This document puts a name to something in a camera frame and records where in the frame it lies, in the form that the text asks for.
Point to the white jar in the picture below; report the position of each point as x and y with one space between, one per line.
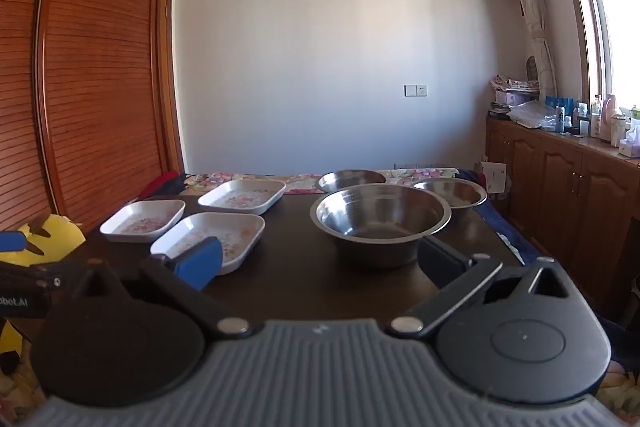
618 132

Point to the dark flat box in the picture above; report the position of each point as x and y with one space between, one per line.
500 109

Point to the wide-rim steel bowl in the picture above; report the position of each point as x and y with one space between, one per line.
450 193

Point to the yellow plush toy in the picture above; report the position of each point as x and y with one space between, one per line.
65 237

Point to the wooden cabinet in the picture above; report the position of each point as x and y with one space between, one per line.
560 187

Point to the dark navy cloth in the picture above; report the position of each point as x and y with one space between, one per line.
172 192

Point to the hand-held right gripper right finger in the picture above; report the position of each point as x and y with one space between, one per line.
445 267

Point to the tissue box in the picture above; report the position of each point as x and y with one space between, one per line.
631 147

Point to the floral fabric pile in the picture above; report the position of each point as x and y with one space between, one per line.
515 83

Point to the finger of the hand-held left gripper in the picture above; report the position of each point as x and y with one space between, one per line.
11 242
35 278

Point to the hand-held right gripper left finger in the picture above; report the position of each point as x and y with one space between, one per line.
200 264

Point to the red cloth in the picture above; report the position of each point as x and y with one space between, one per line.
160 182

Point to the white bottle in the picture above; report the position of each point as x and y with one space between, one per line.
596 119

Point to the large steel bowl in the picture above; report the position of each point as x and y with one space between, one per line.
380 217

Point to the blue boxes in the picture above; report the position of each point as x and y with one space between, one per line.
560 102

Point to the white paper bag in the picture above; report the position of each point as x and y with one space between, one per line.
494 177

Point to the green-capped bottle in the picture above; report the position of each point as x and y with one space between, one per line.
635 114

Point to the white floral rectangular plate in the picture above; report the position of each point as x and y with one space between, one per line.
142 219
235 234
242 196

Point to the window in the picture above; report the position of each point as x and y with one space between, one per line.
620 32

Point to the clear plastic bag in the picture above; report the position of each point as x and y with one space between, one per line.
530 114

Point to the wooden louvred wardrobe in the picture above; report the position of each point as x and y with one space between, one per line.
100 57

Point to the blue cloth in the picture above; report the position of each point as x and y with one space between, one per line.
505 232

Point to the floral bed blanket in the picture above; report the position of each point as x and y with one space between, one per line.
295 183

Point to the white wall socket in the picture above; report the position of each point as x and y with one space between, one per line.
416 91

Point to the deep steel bowl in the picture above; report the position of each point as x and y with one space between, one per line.
350 181

